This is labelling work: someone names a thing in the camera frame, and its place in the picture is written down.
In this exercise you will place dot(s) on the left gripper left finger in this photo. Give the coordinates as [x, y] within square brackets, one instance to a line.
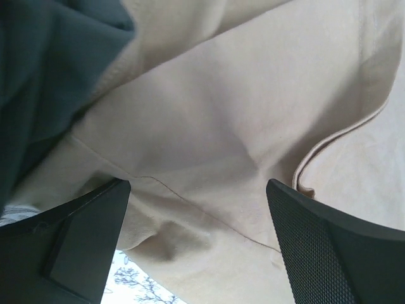
[64, 255]

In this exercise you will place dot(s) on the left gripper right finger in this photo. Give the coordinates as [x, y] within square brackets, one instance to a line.
[333, 257]

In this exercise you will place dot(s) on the tan t shirt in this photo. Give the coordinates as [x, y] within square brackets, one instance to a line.
[211, 101]

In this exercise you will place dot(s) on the floral table cloth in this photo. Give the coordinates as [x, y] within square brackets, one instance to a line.
[128, 284]

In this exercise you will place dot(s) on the dark grey folded t shirt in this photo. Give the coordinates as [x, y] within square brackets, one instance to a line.
[52, 55]

